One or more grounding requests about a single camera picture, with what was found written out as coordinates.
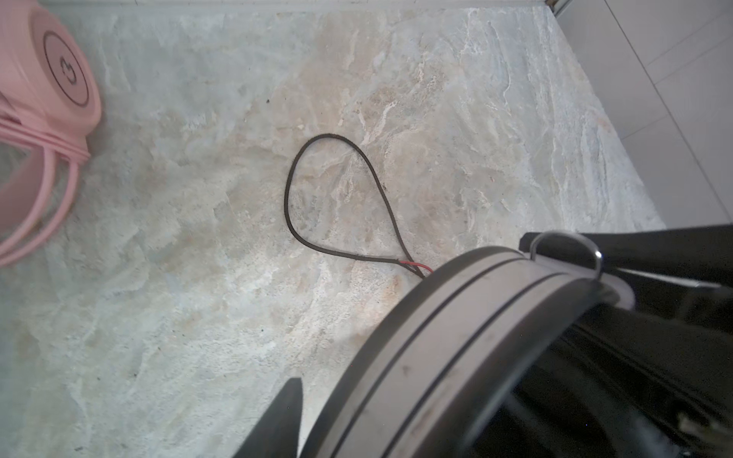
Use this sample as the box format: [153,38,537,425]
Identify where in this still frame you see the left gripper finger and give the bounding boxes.
[233,378,303,458]

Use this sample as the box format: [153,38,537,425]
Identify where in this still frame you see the black white headphones with cable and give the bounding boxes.
[283,134,733,458]

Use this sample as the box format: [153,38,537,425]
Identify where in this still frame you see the pink headphones with cable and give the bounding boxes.
[1,1,102,266]

